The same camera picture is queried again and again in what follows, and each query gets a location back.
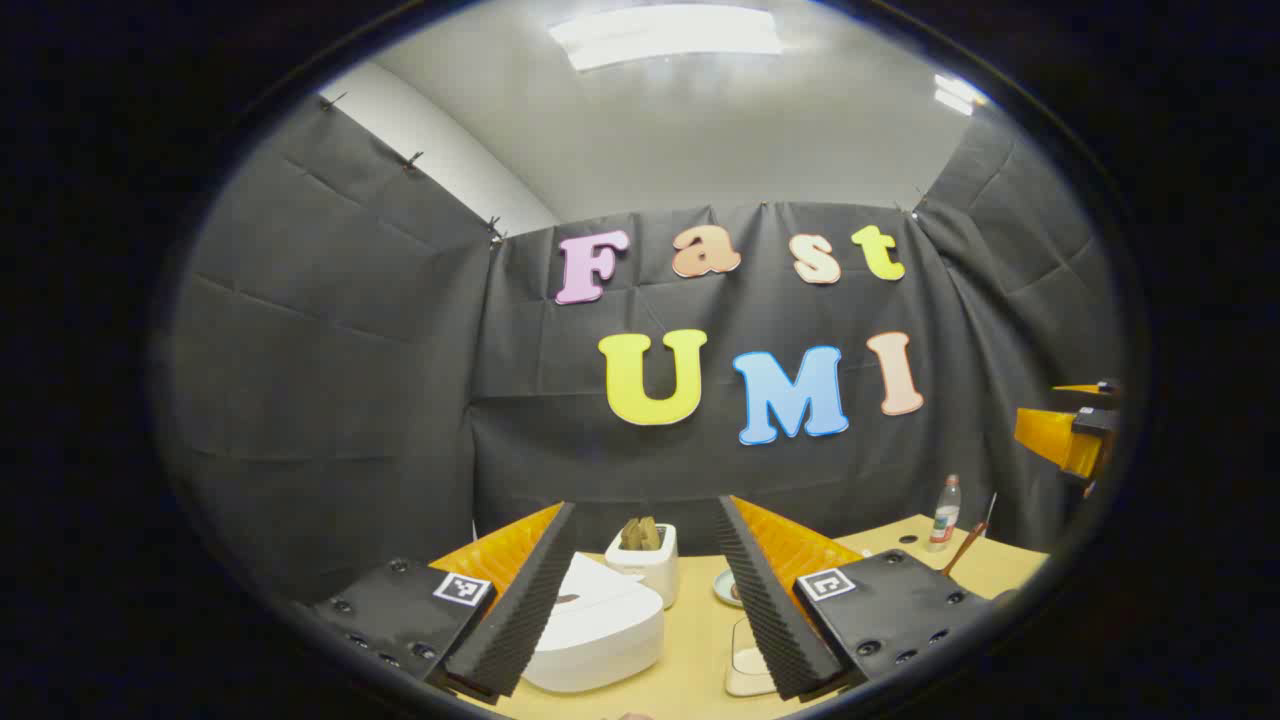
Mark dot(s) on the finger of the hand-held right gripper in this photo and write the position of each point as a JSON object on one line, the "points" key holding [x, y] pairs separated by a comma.
{"points": [[1105, 390], [1045, 435]]}

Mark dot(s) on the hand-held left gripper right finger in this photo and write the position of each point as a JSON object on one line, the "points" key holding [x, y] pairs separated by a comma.
{"points": [[770, 620]]}

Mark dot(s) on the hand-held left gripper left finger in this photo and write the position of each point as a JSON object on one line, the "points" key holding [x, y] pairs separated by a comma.
{"points": [[525, 620]]}

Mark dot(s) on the white rice cooker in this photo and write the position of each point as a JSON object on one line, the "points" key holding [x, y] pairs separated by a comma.
{"points": [[600, 630]]}

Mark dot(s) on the white chopstick holder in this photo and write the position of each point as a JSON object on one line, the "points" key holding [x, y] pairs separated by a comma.
{"points": [[655, 580]]}

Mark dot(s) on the white rice dish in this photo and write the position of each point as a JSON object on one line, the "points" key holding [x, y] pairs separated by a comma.
{"points": [[745, 660]]}

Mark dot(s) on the small green plate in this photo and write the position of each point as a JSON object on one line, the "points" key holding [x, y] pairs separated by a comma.
{"points": [[725, 588]]}

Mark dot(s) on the thin white stick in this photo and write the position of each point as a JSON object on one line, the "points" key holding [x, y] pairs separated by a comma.
{"points": [[991, 515]]}

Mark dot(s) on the clear plastic bottle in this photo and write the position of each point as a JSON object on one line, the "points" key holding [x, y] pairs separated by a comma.
{"points": [[945, 520]]}

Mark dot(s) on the thin brown stick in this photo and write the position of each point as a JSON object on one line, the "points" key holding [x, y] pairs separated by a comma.
{"points": [[962, 550]]}

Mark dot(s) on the black backdrop cloth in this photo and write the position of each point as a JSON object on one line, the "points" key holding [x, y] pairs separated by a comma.
{"points": [[350, 350]]}

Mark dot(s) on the small ceiling light panel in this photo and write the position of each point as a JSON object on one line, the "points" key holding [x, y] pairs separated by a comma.
{"points": [[958, 95]]}

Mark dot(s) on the black binder clip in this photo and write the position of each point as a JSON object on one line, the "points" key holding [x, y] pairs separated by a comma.
{"points": [[495, 230], [412, 160]]}

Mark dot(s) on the large ceiling light panel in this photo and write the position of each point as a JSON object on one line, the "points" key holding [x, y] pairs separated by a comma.
{"points": [[665, 35]]}

